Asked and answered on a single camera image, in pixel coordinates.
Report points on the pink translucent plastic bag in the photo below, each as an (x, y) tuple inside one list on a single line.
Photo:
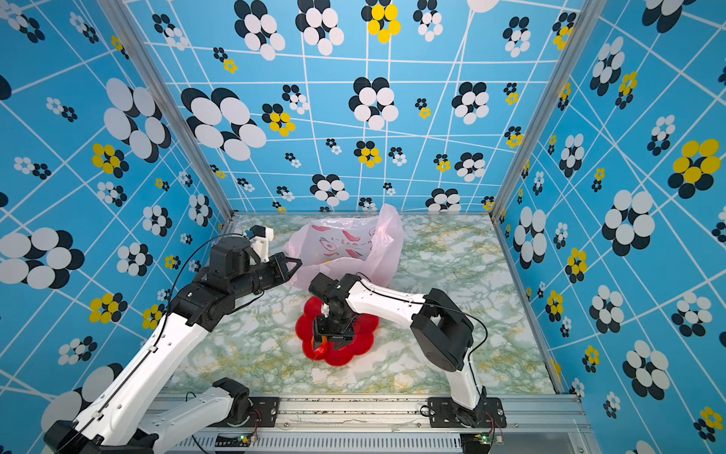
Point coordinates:
[(336, 246)]

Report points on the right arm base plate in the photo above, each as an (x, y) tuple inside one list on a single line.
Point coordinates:
[(444, 413)]

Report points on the red flower-shaped plate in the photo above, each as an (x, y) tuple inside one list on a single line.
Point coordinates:
[(363, 340)]

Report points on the left aluminium corner post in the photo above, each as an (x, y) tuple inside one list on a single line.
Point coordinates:
[(148, 69)]

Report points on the right aluminium corner post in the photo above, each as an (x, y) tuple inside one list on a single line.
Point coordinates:
[(587, 20)]

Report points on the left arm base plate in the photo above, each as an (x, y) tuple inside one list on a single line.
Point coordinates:
[(259, 412)]

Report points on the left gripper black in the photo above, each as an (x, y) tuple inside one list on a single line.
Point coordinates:
[(279, 261)]

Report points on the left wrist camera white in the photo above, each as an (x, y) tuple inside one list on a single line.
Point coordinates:
[(260, 238)]

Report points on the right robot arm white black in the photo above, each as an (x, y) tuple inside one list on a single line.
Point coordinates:
[(444, 333)]

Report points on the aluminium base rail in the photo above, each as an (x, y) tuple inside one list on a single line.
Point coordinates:
[(351, 423)]

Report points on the aluminium corner post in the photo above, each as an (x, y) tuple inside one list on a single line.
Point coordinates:
[(587, 20), (148, 69)]

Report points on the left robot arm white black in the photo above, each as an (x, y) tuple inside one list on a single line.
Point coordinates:
[(193, 313)]

